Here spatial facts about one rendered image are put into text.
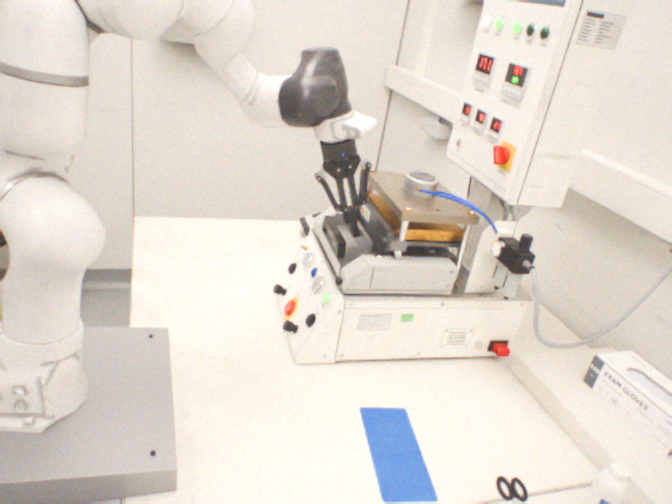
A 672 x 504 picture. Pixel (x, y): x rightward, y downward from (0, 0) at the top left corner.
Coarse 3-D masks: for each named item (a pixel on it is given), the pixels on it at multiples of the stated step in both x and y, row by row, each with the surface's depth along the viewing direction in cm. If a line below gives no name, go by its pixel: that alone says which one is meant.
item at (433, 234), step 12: (384, 204) 130; (384, 216) 123; (396, 228) 118; (408, 228) 119; (420, 228) 120; (432, 228) 121; (444, 228) 122; (456, 228) 123; (408, 240) 120; (420, 240) 121; (432, 240) 121; (444, 240) 121; (456, 240) 123
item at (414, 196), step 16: (368, 176) 133; (384, 176) 132; (400, 176) 135; (416, 176) 123; (432, 176) 125; (384, 192) 122; (400, 192) 123; (416, 192) 122; (432, 192) 116; (448, 192) 129; (400, 208) 114; (416, 208) 116; (432, 208) 117; (448, 208) 119; (464, 208) 121; (464, 224) 117
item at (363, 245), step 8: (360, 224) 130; (320, 232) 134; (344, 232) 134; (360, 232) 127; (320, 240) 134; (328, 240) 128; (352, 240) 130; (360, 240) 126; (368, 240) 122; (328, 248) 127; (352, 248) 126; (360, 248) 126; (368, 248) 121; (376, 248) 128; (328, 256) 126; (352, 256) 122; (336, 264) 120; (344, 264) 118; (336, 272) 120
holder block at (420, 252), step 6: (366, 228) 135; (372, 234) 131; (372, 240) 131; (378, 246) 127; (414, 246) 126; (420, 246) 127; (384, 252) 123; (390, 252) 121; (420, 252) 124; (426, 252) 125; (450, 258) 125
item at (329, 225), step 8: (328, 216) 131; (328, 224) 127; (328, 232) 127; (336, 232) 123; (336, 240) 120; (344, 240) 120; (336, 248) 120; (344, 248) 120; (336, 256) 120; (344, 256) 121
